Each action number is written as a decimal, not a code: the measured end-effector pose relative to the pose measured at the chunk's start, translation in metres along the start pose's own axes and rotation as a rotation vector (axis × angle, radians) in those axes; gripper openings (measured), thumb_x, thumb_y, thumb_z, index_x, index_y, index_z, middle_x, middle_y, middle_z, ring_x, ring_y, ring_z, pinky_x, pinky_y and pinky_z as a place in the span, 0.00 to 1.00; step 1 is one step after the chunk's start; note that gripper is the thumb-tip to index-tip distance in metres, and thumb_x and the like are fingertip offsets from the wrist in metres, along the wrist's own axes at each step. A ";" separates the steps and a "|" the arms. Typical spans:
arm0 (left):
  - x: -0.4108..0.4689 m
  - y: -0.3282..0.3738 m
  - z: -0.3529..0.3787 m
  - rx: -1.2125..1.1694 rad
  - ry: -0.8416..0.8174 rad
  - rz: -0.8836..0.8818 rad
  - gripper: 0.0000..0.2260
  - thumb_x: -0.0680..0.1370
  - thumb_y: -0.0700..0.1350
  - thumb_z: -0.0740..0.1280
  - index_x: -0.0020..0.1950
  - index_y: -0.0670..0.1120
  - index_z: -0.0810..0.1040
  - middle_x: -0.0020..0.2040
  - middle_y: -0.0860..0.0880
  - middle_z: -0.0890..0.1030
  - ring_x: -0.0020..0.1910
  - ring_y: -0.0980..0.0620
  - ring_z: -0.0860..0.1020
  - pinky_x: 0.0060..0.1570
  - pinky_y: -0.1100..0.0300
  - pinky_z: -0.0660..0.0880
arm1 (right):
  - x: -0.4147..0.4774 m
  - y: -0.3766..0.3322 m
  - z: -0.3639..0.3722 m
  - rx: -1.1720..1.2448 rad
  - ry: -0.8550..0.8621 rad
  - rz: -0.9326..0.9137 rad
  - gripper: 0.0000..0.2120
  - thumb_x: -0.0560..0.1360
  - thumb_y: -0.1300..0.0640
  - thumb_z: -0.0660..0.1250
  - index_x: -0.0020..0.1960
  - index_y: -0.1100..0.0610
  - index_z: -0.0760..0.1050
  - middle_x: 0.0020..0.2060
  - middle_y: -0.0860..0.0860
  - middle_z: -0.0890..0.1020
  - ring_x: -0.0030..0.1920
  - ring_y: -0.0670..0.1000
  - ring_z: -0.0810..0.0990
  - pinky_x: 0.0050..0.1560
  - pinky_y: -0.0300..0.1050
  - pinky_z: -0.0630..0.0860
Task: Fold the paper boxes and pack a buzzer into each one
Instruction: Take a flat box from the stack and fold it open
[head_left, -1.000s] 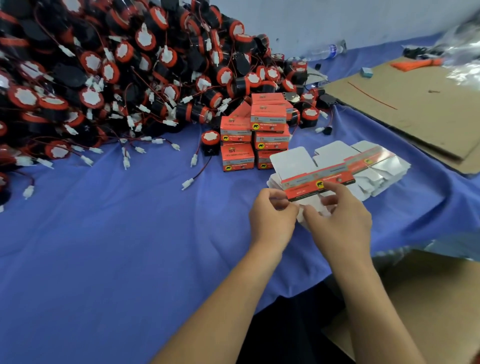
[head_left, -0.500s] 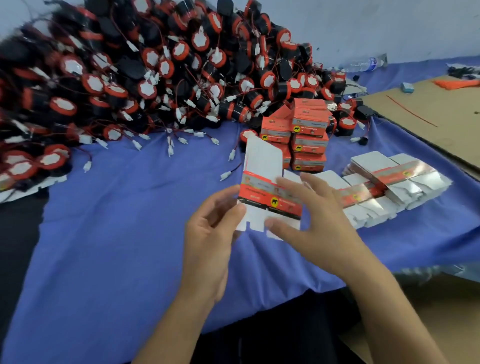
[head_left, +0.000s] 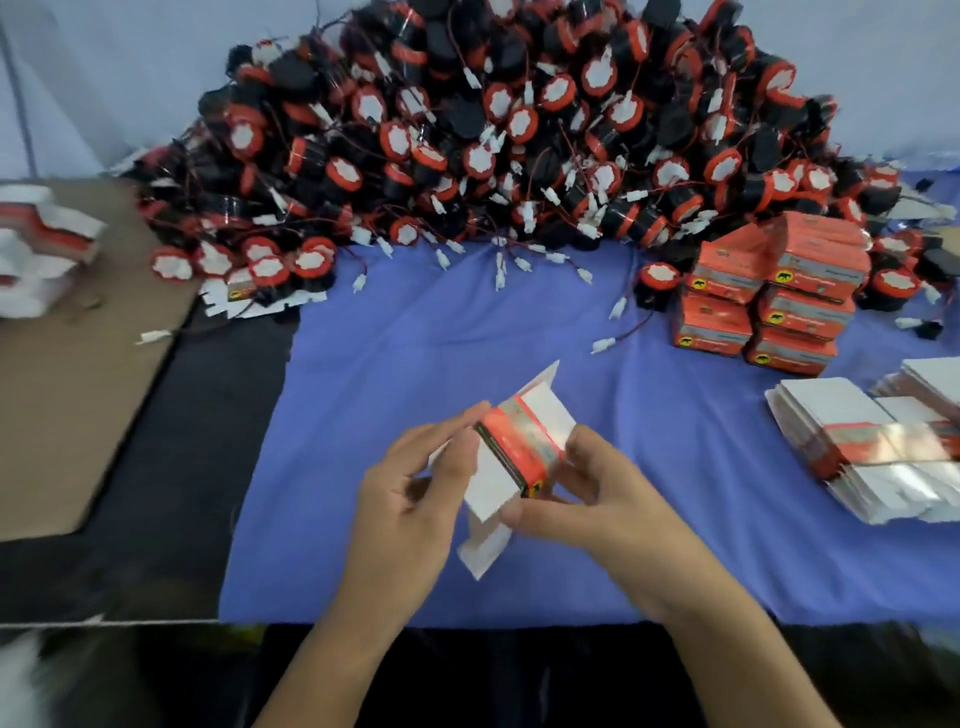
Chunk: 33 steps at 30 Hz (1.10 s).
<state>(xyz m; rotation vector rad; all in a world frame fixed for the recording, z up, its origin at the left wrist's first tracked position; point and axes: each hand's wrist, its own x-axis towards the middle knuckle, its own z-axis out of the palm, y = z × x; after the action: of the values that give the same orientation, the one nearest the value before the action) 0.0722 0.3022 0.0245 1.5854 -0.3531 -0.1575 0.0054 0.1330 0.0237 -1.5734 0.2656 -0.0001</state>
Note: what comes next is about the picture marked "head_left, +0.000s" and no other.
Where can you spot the person's right hand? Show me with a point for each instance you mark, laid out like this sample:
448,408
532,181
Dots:
630,533

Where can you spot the person's left hand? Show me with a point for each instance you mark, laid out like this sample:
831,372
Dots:
398,533

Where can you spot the orange white paper box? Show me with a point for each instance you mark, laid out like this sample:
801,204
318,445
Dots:
723,288
791,353
806,312
713,333
735,248
821,267
825,224
525,435

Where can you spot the stack of paper boxes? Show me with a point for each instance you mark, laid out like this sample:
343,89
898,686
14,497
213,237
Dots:
45,248
855,443

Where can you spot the single red black buzzer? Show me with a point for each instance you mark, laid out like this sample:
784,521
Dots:
660,278

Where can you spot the pile of black red buzzers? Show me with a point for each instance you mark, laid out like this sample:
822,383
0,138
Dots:
495,135

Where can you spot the blue cloth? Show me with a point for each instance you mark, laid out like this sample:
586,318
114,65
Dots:
375,375

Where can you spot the brown cardboard sheet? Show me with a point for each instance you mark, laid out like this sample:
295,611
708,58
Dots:
68,420

